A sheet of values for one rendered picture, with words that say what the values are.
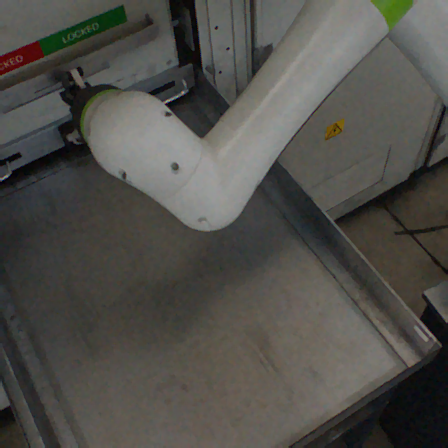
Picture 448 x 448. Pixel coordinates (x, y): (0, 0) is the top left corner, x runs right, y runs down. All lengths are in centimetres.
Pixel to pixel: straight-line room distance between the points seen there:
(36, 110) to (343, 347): 69
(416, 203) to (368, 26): 146
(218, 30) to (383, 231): 113
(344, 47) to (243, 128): 16
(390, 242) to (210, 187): 140
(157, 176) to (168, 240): 37
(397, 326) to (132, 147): 53
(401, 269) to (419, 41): 115
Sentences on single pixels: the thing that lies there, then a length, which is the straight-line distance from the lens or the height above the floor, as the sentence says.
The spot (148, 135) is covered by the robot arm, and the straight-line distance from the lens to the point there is 70.
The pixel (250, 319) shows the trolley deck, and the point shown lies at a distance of 99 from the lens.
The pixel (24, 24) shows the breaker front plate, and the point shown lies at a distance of 107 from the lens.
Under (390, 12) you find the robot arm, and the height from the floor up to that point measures 126.
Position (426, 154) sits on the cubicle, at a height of 12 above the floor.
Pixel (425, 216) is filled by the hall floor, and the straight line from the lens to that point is 218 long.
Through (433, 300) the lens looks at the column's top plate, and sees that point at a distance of 115.
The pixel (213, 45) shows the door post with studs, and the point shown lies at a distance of 121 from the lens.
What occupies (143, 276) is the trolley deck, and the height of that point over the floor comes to 85.
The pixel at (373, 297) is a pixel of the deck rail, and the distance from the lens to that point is 102.
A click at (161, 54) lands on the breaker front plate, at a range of 122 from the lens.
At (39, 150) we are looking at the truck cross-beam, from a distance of 122.
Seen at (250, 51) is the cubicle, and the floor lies 92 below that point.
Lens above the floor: 175
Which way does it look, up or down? 58 degrees down
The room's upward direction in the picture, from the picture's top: 6 degrees counter-clockwise
